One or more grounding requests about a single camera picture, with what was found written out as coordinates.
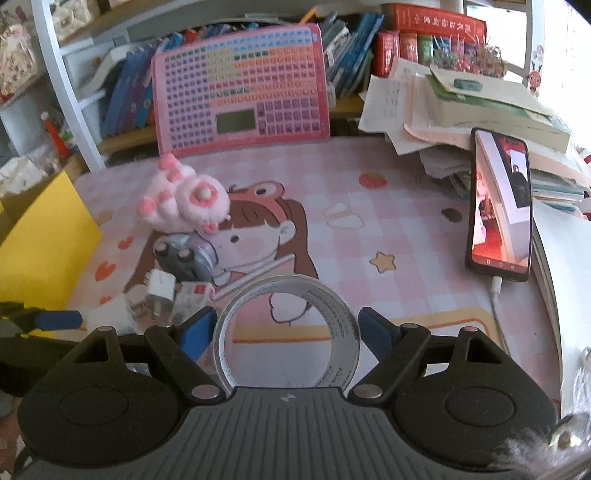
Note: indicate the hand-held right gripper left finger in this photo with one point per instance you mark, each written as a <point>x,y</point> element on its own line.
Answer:
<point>198,332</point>

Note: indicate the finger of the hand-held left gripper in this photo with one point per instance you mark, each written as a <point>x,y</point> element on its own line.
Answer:
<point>57,320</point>

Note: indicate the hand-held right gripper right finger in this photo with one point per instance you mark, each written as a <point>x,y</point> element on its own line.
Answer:
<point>376,332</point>

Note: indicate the white charger plug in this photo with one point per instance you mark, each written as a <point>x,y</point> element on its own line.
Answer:
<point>159,288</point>

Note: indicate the clear tape roll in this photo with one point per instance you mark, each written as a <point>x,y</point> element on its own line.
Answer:
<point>323,295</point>

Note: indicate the grey toy car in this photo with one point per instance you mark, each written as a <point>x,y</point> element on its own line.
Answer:
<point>184,263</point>

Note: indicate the yellow cardboard box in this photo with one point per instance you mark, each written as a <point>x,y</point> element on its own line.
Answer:
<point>46,240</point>

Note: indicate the pink plush toy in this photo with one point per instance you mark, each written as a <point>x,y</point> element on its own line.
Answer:
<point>184,203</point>

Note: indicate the small white red-label box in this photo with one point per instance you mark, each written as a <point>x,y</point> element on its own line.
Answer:
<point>194,297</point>

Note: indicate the white crumpled wrapper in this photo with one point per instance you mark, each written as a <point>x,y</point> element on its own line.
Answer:
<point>113,314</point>

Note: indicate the pink printed table mat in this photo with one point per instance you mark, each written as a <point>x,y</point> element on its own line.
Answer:
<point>392,221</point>

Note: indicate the crumpled white bag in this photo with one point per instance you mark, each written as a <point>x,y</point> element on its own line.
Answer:
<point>23,173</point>

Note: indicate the black smartphone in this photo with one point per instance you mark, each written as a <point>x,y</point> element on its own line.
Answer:
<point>501,198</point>

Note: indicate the red and white bottle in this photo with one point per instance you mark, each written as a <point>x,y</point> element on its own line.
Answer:
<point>55,134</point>

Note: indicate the grey fur trim with bell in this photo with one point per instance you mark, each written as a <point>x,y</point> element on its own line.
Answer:
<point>531,450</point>

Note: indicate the white desk shelf unit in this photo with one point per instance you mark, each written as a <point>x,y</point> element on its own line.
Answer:
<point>69,92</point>

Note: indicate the pile of papers and books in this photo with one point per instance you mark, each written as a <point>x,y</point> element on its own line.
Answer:
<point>461,106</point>

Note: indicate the pink learning tablet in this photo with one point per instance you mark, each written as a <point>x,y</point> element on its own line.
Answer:
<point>240,83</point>

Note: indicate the printed snack bag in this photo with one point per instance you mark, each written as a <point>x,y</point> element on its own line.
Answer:
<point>16,50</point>

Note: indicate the thick red dictionary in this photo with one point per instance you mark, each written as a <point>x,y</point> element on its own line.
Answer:
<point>408,46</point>
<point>385,53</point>

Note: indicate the colourful craft ornament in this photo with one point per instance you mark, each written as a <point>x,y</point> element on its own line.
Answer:
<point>461,53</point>

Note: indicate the cartoon wall sticker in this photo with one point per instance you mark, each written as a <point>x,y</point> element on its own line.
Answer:
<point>534,76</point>

